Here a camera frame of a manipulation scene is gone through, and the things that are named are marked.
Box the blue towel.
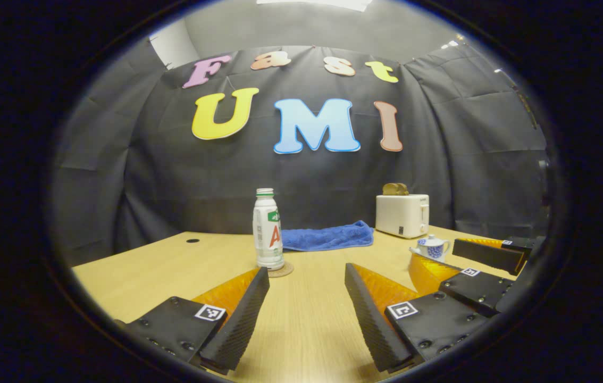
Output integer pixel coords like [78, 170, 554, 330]
[280, 220, 375, 252]

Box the white blue-patterned teacup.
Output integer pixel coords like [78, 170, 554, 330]
[409, 242, 452, 263]

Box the white toaster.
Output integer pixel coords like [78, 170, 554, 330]
[375, 194, 430, 239]

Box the white plastic water bottle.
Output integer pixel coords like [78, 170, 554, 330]
[252, 188, 285, 271]

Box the round brown coaster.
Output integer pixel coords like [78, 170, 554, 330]
[267, 261, 295, 278]

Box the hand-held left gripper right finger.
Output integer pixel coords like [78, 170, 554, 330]
[344, 263, 493, 373]

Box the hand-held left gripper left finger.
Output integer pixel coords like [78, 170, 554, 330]
[115, 266, 271, 376]

